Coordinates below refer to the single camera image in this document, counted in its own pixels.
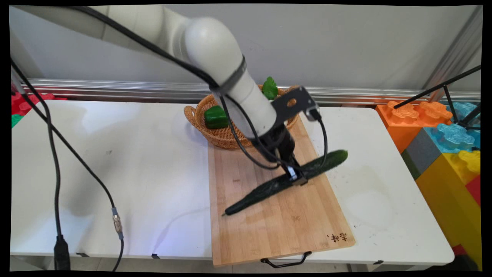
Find woven wicker basket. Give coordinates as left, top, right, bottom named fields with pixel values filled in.
left=183, top=84, right=301, bottom=150

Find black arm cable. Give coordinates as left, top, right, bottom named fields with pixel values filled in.
left=69, top=6, right=329, bottom=171

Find black cable with plug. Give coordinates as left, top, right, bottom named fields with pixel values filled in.
left=11, top=58, right=72, bottom=271

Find aluminium rail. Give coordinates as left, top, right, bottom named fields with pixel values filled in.
left=18, top=78, right=482, bottom=107

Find black wrist camera mount bracket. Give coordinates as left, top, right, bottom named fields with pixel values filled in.
left=271, top=86, right=321, bottom=124

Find black metal board handle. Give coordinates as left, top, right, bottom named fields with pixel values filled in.
left=260, top=251, right=312, bottom=269

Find yellow giant building block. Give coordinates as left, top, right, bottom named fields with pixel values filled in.
left=415, top=150, right=482, bottom=270

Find dark green cucumber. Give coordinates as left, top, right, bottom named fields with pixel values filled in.
left=222, top=149, right=349, bottom=217

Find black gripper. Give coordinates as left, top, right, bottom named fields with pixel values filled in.
left=251, top=124, right=309, bottom=187

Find red giant building block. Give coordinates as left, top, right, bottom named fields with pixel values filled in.
left=465, top=175, right=482, bottom=207

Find green bell pepper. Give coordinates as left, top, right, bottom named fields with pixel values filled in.
left=203, top=105, right=230, bottom=130

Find grey giant building block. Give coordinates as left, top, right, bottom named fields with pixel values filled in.
left=401, top=128, right=442, bottom=180

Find black tripod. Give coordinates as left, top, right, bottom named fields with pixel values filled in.
left=393, top=65, right=482, bottom=131

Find red foam blocks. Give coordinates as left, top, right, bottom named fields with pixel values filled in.
left=11, top=92, right=68, bottom=116

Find black cable with metal connector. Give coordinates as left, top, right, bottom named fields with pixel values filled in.
left=11, top=67, right=126, bottom=272

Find green leafy vegetable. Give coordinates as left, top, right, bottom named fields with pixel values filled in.
left=262, top=76, right=279, bottom=101

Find bamboo cutting board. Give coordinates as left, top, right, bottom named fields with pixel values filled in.
left=207, top=118, right=356, bottom=268

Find blue giant building block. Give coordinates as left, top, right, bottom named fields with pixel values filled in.
left=423, top=102, right=482, bottom=154

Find orange giant building block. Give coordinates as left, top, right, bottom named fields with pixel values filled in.
left=376, top=100, right=454, bottom=154

